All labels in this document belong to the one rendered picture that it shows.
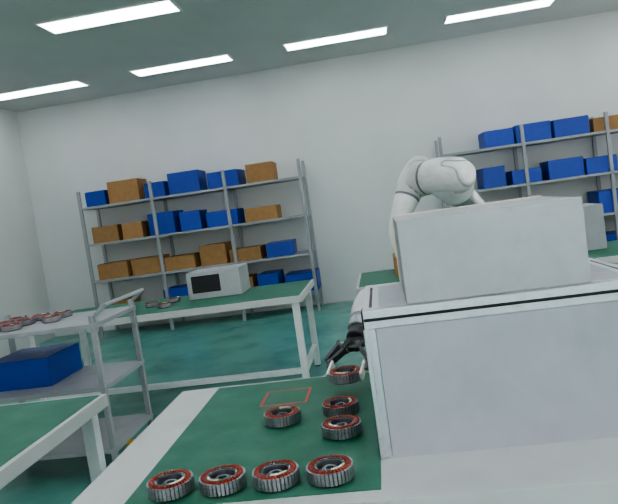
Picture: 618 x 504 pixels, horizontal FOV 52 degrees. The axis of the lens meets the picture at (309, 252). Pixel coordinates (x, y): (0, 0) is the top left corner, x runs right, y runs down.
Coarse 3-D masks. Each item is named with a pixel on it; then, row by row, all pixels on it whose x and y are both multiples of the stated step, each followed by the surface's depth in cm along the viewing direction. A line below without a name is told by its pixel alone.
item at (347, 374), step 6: (342, 366) 212; (348, 366) 212; (354, 366) 210; (330, 372) 208; (336, 372) 206; (342, 372) 209; (348, 372) 204; (354, 372) 204; (330, 378) 206; (336, 378) 204; (342, 378) 203; (348, 378) 203; (354, 378) 203; (360, 378) 205; (336, 384) 205; (342, 384) 204
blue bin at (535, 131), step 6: (516, 126) 775; (528, 126) 773; (534, 126) 772; (540, 126) 771; (546, 126) 770; (516, 132) 776; (528, 132) 774; (534, 132) 773; (540, 132) 772; (546, 132) 771; (516, 138) 777; (528, 138) 775; (534, 138) 774; (540, 138) 773; (546, 138) 772
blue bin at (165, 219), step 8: (152, 216) 835; (160, 216) 833; (168, 216) 832; (176, 216) 842; (152, 224) 836; (160, 224) 834; (168, 224) 833; (176, 224) 838; (152, 232) 837; (160, 232) 835; (168, 232) 834
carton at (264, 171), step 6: (264, 162) 814; (270, 162) 814; (246, 168) 817; (252, 168) 816; (258, 168) 816; (264, 168) 815; (270, 168) 814; (276, 168) 850; (246, 174) 818; (252, 174) 817; (258, 174) 816; (264, 174) 816; (270, 174) 815; (276, 174) 842; (252, 180) 818; (258, 180) 817; (264, 180) 816
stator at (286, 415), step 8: (272, 408) 192; (280, 408) 192; (288, 408) 192; (296, 408) 189; (264, 416) 187; (272, 416) 185; (280, 416) 184; (288, 416) 184; (296, 416) 186; (272, 424) 185; (280, 424) 185; (288, 424) 184
